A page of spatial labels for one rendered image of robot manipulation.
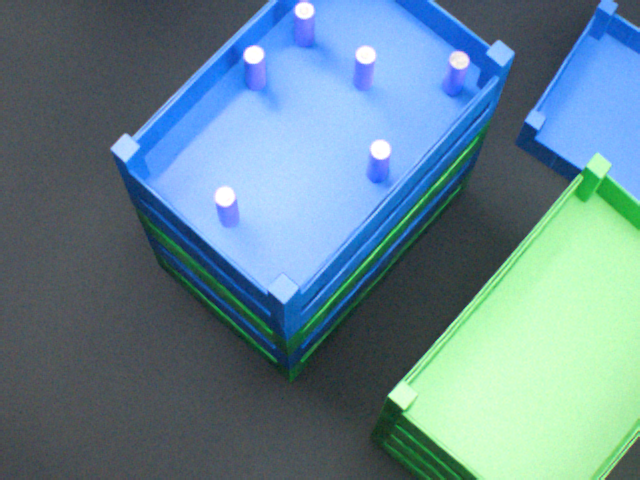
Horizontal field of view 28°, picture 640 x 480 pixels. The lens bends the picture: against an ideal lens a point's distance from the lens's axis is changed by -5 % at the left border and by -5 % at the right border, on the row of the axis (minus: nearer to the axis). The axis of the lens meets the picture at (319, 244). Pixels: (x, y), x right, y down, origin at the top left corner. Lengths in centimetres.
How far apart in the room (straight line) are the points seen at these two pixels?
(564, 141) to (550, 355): 39
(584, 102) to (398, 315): 35
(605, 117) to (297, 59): 49
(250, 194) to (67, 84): 47
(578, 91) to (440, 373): 49
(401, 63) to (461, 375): 29
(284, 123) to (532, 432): 36
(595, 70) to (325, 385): 50
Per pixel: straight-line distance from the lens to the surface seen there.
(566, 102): 157
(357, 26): 123
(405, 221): 129
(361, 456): 145
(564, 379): 123
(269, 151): 118
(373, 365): 146
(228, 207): 110
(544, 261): 125
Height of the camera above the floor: 144
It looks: 75 degrees down
